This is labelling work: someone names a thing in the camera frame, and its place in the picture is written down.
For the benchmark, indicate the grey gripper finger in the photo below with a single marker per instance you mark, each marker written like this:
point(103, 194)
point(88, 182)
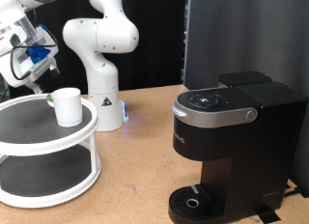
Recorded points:
point(35, 88)
point(53, 71)

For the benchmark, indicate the white ceramic mug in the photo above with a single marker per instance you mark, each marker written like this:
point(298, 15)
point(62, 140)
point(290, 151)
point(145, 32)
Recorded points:
point(68, 108)

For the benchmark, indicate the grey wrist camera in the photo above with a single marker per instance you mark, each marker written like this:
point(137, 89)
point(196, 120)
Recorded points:
point(37, 69)

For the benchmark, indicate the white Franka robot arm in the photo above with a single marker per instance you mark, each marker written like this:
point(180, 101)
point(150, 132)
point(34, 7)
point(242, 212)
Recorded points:
point(103, 89)

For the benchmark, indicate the perforated metal frame post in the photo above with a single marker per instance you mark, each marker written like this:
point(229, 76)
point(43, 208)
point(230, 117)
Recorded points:
point(186, 40)

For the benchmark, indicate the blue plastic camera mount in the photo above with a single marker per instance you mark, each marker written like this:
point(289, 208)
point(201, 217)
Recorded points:
point(37, 53)

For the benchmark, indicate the black Keurig coffee machine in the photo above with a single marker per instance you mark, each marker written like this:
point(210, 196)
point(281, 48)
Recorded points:
point(257, 153)

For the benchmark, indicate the white two-tier turntable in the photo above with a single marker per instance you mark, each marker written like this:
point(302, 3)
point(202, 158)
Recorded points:
point(32, 127)

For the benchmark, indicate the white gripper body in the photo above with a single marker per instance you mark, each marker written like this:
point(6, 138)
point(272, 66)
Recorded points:
point(9, 74)

